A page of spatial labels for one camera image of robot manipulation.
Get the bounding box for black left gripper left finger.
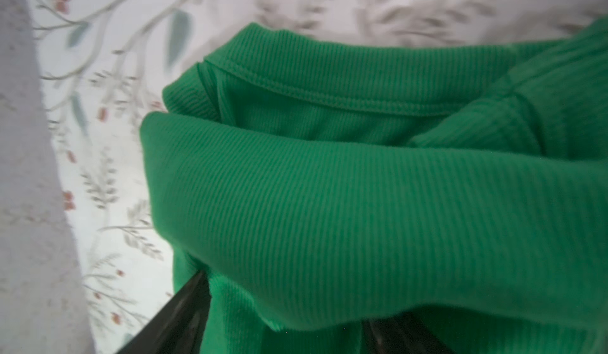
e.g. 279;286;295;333
118;272;212;354

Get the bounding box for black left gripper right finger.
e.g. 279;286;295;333
363;312;454;354

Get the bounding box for green tank top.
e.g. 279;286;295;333
140;17;607;353

